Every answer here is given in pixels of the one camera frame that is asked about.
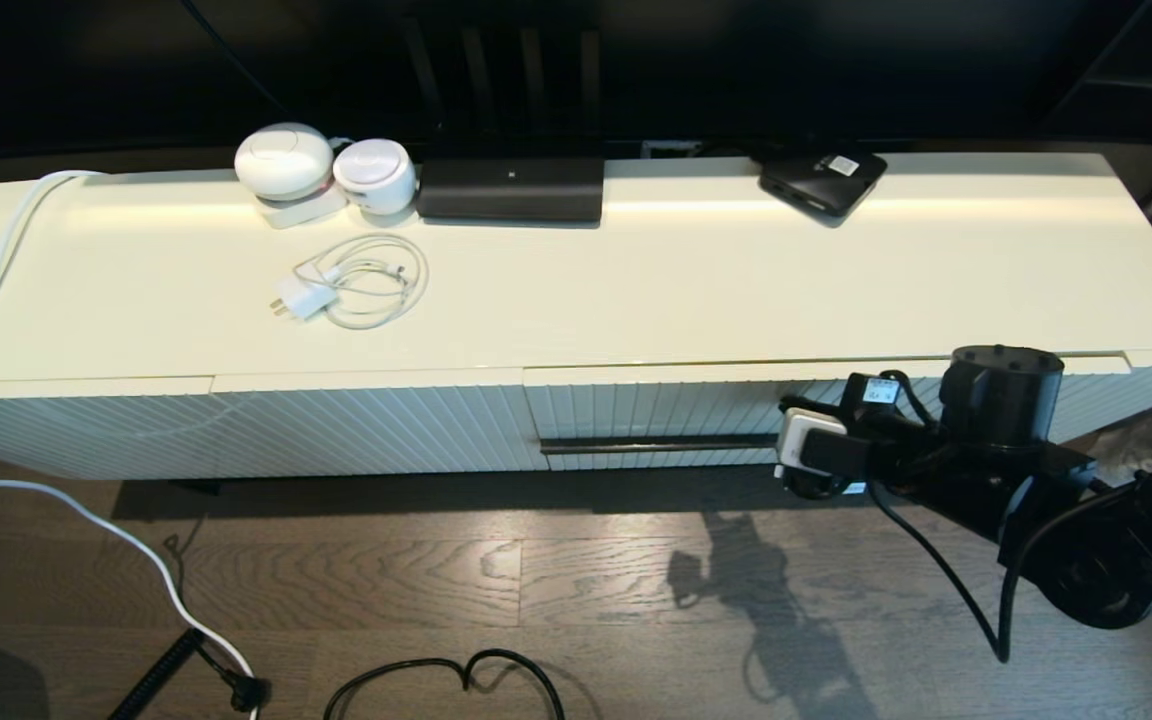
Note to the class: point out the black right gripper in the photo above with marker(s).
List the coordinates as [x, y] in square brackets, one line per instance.
[966, 480]

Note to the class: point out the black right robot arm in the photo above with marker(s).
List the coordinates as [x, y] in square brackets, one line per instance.
[1001, 395]

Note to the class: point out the white ribbed TV cabinet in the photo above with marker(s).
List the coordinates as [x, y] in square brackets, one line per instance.
[636, 290]

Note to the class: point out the black set-top box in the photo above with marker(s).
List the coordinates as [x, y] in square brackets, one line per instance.
[821, 183]

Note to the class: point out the grey fabric heap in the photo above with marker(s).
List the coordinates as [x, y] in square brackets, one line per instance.
[1146, 440]

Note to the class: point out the white plug adapter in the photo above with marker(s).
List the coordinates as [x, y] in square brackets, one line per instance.
[308, 298]

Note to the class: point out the large white dome device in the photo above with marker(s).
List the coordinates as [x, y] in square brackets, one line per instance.
[284, 161]

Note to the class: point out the black router with antennas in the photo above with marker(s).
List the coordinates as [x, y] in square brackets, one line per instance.
[511, 188]

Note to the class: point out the small white round device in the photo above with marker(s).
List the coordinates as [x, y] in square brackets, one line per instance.
[376, 174]

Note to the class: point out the black power plug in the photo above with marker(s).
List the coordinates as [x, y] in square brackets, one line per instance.
[248, 690]

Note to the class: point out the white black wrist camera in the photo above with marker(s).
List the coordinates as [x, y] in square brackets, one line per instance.
[816, 445]

